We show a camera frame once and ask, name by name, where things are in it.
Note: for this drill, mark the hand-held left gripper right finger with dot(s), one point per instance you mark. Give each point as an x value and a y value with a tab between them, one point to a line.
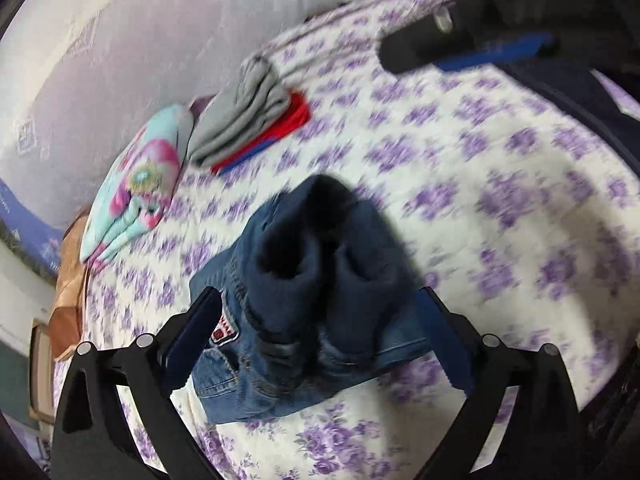
450	345

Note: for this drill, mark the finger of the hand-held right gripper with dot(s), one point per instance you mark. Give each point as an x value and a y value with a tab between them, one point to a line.
500	50
415	50

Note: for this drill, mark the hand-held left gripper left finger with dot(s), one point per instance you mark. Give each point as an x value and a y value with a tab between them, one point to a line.
192	340

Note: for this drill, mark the blue denim pants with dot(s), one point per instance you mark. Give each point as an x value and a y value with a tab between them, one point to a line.
280	240

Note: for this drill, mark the dark navy garment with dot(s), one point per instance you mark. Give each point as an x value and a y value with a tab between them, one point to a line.
585	95

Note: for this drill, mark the brown pillow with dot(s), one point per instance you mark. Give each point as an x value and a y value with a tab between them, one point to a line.
67	300

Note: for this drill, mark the folded red and blue garment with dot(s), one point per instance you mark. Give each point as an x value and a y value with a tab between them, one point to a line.
285	122

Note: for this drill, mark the folded floral blanket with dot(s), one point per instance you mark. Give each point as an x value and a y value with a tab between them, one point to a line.
135	185

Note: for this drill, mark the folded grey garment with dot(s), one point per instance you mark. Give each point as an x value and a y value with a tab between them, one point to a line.
240	110

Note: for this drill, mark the white lace cover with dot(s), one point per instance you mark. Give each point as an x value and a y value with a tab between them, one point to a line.
150	35

